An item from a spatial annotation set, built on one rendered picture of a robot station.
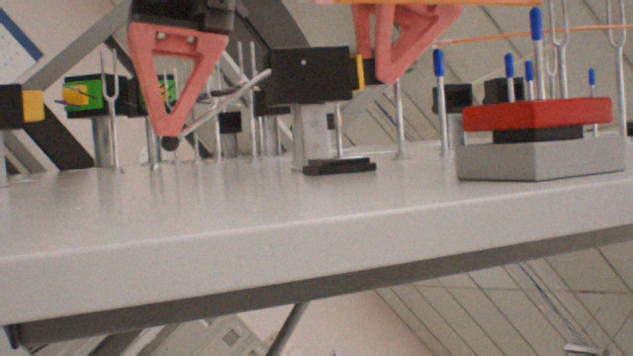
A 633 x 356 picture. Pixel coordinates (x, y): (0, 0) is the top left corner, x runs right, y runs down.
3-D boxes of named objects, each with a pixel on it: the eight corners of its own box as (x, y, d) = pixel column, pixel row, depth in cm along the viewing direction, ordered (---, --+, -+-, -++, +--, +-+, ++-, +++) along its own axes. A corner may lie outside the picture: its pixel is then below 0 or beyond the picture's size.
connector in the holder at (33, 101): (20, 122, 78) (18, 94, 78) (40, 121, 79) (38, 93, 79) (24, 120, 75) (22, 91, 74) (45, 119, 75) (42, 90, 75)
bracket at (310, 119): (290, 171, 61) (285, 106, 60) (319, 168, 61) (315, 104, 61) (307, 172, 56) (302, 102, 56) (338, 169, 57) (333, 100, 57)
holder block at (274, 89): (265, 107, 60) (261, 54, 60) (335, 103, 61) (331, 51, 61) (279, 104, 56) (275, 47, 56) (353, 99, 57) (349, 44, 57)
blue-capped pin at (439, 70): (432, 160, 61) (424, 49, 61) (449, 158, 62) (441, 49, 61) (440, 160, 60) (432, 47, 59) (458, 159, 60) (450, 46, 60)
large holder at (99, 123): (153, 163, 133) (147, 78, 132) (111, 169, 115) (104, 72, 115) (117, 166, 134) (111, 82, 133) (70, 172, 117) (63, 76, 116)
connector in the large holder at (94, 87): (103, 108, 115) (101, 80, 115) (95, 107, 112) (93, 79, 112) (68, 111, 116) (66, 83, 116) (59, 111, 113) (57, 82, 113)
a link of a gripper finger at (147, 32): (204, 141, 61) (216, 22, 61) (220, 140, 54) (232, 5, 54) (115, 133, 59) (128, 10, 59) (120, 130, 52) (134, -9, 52)
